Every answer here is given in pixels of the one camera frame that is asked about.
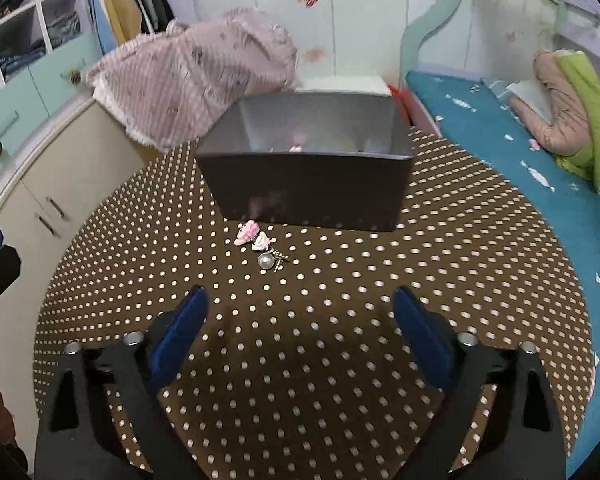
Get cream low cabinet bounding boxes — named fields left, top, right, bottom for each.
left=0, top=98, right=144, bottom=460

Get blue candy print mattress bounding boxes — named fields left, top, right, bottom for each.
left=406, top=70, right=600, bottom=479

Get hanging clothes row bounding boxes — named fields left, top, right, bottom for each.
left=84, top=0, right=175, bottom=54

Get brown polka dot tablecloth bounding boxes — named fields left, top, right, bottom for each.
left=33, top=133, right=593, bottom=479

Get dark brown jewelry box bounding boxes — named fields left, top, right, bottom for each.
left=195, top=92, right=415, bottom=232

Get white wardrobe doors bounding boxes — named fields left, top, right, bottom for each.
left=194, top=0, right=434, bottom=84

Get pearl earring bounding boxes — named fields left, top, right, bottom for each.
left=258, top=249, right=289, bottom=272

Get pink hair clips pile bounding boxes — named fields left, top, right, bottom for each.
left=234, top=220, right=272, bottom=252

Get white pillow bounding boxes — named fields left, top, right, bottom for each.
left=506, top=79, right=554, bottom=125

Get pink and green quilt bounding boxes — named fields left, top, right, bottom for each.
left=509, top=50, right=600, bottom=192

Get teal drawer unit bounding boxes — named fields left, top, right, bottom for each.
left=0, top=32, right=102, bottom=172

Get lilac cubby shelf unit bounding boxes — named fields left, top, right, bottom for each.
left=0, top=0, right=92, bottom=89

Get pink checkered blanket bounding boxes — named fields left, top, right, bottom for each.
left=85, top=8, right=298, bottom=153

